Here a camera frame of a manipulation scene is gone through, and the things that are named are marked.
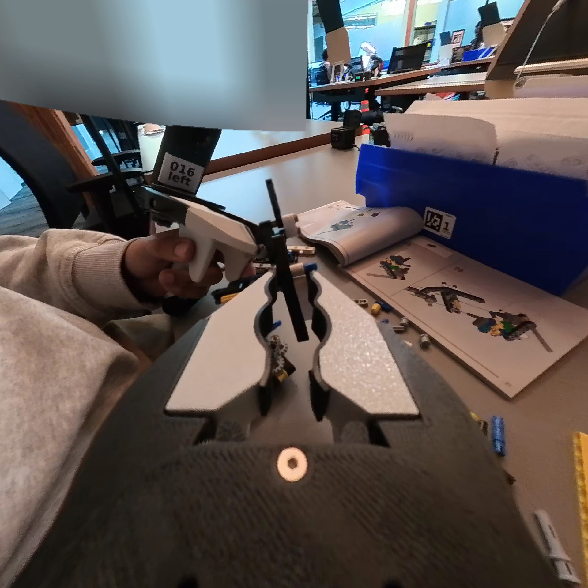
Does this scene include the yellow lego beam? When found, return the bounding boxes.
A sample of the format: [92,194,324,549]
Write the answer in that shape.
[572,431,588,539]

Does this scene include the wooden office desk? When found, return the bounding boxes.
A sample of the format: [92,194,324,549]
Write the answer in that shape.
[309,68,488,98]

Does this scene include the blue plastic bin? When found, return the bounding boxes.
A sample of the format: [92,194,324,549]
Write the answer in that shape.
[356,143,588,297]

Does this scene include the blue lego axle pin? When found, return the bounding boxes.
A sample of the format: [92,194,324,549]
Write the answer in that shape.
[490,415,507,458]

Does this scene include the black computer monitor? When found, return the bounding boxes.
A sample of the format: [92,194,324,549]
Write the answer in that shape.
[388,43,434,74]

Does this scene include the white rounded bar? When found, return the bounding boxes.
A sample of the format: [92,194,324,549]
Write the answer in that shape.
[514,73,588,100]

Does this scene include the black curved chair back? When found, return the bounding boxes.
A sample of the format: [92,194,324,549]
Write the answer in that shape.
[0,101,99,230]

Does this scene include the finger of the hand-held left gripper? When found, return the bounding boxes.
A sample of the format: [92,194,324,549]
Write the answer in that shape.
[178,198,266,282]

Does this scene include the thin white cable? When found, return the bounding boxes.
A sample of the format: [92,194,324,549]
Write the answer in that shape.
[518,0,565,78]

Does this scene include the wooden framed black board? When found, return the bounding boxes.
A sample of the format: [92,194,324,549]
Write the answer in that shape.
[484,0,588,99]

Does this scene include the black office chair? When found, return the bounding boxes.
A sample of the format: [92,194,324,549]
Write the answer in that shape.
[68,116,156,236]

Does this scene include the small lego gear assembly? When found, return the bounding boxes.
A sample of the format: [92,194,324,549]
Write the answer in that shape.
[269,334,296,383]

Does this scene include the black yellow lego cluster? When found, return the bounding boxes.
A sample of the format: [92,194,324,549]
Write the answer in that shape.
[211,275,259,306]

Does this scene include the white printed paper bag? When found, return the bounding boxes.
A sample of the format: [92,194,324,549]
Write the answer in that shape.
[383,111,499,166]

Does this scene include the scattered small lego pins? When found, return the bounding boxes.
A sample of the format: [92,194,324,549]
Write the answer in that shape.
[354,296,433,350]

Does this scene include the person's left hand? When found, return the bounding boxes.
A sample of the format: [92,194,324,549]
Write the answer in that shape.
[123,228,255,300]

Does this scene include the black lego beam assembly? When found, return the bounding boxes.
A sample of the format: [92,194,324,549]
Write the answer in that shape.
[257,179,319,343]

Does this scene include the white lego beam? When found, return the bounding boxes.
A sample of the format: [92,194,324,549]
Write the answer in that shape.
[532,509,582,587]

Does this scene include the lego instruction booklet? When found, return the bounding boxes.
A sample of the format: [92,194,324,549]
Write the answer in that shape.
[296,200,582,399]

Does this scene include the person's left forearm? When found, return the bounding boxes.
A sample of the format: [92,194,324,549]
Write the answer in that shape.
[0,229,138,315]

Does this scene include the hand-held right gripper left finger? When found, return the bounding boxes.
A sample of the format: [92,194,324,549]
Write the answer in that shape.
[164,271,278,419]

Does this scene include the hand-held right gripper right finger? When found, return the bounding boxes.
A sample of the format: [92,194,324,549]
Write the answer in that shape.
[307,270,420,422]

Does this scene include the white papers in bin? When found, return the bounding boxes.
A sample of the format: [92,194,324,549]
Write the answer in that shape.
[404,96,588,181]

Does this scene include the person's olive trouser leg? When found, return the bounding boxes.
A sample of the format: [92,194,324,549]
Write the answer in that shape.
[102,315,176,364]

